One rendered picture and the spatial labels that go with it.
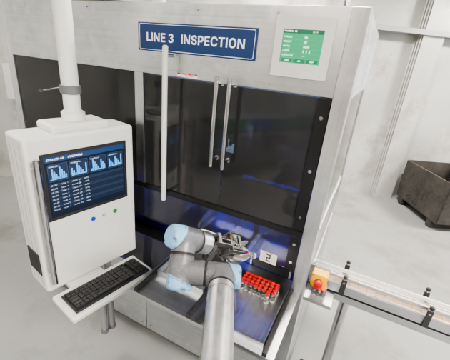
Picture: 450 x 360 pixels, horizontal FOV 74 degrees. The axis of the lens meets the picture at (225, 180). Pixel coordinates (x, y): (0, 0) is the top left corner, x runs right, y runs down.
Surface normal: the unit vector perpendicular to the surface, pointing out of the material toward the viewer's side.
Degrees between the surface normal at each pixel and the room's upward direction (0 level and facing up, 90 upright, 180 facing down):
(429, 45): 90
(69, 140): 90
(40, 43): 90
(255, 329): 0
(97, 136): 90
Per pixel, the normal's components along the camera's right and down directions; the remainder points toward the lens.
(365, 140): 0.08, 0.39
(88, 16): -0.45, 0.30
